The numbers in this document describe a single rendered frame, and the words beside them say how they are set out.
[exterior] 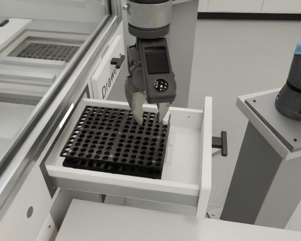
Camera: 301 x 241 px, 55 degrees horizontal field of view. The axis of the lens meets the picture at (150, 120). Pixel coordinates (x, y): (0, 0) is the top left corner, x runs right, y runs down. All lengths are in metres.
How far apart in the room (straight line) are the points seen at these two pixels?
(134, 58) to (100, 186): 0.27
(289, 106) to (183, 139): 0.38
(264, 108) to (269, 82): 1.66
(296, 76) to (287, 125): 0.15
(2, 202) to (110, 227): 0.26
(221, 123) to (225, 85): 0.49
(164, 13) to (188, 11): 1.01
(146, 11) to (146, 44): 0.06
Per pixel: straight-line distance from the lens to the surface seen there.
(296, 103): 0.98
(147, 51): 0.50
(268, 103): 1.05
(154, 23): 0.49
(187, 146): 0.75
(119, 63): 0.92
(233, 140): 2.02
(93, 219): 0.72
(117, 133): 0.69
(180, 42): 1.54
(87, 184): 0.64
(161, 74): 0.48
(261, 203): 1.21
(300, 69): 0.93
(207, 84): 2.51
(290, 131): 0.95
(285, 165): 1.06
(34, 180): 0.61
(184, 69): 1.64
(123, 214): 0.71
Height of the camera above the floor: 1.37
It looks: 41 degrees down
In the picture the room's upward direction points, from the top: straight up
